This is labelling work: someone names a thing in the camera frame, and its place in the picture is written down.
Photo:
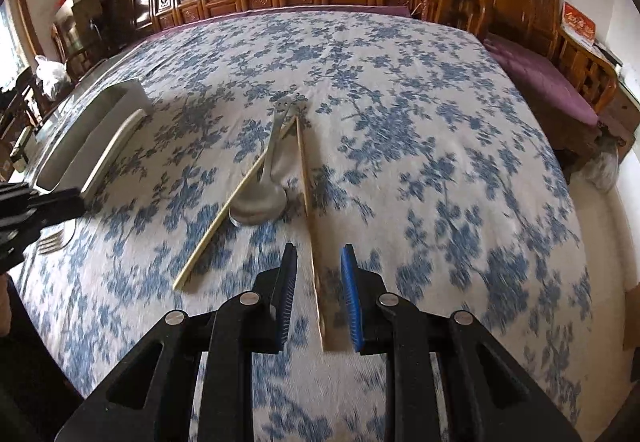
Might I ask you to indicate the grey rectangular metal container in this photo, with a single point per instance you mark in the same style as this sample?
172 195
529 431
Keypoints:
125 94

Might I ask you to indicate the white plastic bag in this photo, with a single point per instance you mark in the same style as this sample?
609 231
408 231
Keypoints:
50 74

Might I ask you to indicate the wooden side table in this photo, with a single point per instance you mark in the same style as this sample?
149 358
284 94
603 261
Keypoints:
625 86

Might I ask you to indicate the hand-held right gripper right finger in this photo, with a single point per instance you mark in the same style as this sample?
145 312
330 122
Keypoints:
350 297

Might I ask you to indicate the wooden dining chair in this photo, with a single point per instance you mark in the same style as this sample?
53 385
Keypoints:
20 111

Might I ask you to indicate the clear plastic bag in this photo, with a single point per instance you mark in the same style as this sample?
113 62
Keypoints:
602 166

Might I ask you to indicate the purple armchair cushion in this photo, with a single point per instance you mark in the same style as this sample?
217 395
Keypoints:
540 71

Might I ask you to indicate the blue floral tablecloth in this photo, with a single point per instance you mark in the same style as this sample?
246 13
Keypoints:
400 121

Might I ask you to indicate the white flat box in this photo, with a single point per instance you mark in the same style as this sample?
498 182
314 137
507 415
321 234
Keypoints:
67 4

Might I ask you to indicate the brown wooden chopstick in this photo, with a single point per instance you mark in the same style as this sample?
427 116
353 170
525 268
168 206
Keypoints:
205 247
306 192

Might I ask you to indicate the red card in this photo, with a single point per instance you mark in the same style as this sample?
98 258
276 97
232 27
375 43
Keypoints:
579 24

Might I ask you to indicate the metal fork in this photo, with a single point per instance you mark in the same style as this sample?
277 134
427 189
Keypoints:
52 244

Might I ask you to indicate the metal spoon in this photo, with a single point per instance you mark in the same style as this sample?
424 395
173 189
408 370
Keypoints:
260 207

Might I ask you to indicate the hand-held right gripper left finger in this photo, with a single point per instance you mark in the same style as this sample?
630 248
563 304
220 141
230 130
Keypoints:
285 297

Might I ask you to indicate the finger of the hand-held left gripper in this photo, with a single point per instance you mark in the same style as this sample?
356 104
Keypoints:
60 205
15 192

